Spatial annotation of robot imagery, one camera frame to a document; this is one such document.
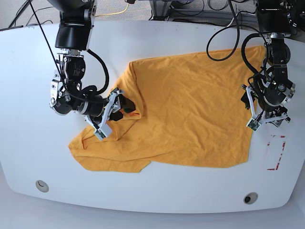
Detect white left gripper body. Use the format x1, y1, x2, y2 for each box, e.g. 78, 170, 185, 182
241, 84, 289, 126

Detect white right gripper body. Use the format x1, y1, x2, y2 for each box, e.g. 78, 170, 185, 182
84, 88, 124, 131

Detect orange t-shirt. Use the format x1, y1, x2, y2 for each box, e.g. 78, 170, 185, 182
68, 49, 252, 173

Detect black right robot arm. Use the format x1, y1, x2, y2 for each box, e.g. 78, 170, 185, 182
50, 0, 135, 140

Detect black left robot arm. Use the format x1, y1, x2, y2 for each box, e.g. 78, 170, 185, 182
241, 0, 295, 131

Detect red tape rectangle marking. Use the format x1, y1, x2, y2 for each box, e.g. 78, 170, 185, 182
264, 135, 286, 171

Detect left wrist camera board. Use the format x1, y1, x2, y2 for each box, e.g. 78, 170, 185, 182
246, 118, 261, 131

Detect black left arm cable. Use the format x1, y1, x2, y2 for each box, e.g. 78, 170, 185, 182
206, 0, 267, 72

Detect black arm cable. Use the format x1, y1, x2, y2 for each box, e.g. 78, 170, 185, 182
206, 0, 267, 72
27, 0, 72, 96

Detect right table cable grommet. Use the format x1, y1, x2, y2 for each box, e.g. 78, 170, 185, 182
244, 192, 258, 205

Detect table cable grommet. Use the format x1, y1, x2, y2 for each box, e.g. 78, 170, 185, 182
244, 192, 258, 205
35, 180, 49, 193

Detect left table cable grommet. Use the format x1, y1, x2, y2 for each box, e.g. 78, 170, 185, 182
35, 180, 49, 193

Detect white cable on floor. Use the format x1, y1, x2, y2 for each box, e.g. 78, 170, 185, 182
225, 10, 258, 28

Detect yellow cable on floor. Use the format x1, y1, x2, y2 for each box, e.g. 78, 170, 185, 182
95, 2, 130, 18

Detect aluminium frame stand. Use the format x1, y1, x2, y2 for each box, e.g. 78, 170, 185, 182
149, 0, 257, 26

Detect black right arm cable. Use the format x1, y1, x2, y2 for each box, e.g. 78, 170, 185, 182
27, 0, 72, 96

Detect black cable on floor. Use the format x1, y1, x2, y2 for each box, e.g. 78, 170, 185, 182
8, 0, 60, 27

